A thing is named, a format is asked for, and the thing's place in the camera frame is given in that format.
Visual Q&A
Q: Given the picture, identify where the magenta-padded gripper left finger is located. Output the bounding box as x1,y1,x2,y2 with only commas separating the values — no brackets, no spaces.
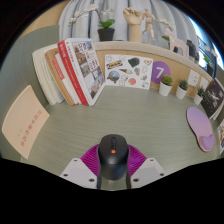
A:
59,144,103,190

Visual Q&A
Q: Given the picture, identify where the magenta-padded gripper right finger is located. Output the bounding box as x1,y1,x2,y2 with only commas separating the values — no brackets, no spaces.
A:
125,144,167,190

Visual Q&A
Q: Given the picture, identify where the black computer mouse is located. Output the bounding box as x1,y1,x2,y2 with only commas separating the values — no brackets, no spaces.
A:
97,133,130,181

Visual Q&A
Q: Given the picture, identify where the purple mouse pad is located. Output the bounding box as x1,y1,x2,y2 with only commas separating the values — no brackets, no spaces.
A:
186,106,216,153

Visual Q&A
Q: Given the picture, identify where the beige card booklet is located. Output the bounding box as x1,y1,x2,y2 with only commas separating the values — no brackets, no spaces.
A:
1,84,51,160

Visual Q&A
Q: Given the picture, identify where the white book with red label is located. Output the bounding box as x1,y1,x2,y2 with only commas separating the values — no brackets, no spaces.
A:
52,53,82,106

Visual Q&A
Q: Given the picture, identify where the black-cover book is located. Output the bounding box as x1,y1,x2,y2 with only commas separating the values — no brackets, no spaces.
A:
200,77,224,118

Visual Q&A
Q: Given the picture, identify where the round purple number sign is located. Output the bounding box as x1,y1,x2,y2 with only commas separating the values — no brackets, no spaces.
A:
150,60,172,85

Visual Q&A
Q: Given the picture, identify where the wide white sticker sheet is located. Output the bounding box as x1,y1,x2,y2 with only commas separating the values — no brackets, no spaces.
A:
104,54,154,90

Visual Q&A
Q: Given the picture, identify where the brown cork-cover book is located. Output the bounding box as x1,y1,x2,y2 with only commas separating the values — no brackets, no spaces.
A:
44,47,76,106

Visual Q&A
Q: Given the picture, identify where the thick white book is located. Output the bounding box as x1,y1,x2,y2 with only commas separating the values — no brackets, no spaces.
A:
31,43,65,106

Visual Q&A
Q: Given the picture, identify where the green desk partition panel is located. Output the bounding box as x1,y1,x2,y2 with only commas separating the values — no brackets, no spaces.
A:
0,24,61,158

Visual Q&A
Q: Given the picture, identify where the dark grey horse figure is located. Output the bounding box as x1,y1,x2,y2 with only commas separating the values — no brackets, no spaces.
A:
185,39,201,63

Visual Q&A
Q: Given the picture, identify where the pink horse figure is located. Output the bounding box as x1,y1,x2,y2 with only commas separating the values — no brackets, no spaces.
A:
163,28,189,57

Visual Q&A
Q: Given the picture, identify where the dark-framed window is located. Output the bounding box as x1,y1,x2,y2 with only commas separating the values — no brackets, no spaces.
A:
189,16,224,68

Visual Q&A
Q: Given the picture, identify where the wooden hand model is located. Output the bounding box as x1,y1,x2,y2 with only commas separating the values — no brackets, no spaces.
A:
122,7,144,43

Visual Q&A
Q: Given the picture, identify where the grey curtain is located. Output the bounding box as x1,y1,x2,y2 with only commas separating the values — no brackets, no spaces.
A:
58,0,201,44

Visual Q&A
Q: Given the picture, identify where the white orchid behind horse figures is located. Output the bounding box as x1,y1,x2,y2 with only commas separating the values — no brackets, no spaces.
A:
155,18,177,43

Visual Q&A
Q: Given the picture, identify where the white wall socket plate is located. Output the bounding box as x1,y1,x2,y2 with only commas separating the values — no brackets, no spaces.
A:
187,69,201,88

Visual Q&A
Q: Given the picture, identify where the white wall switch plate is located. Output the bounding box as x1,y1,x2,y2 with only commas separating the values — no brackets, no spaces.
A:
199,76,210,91

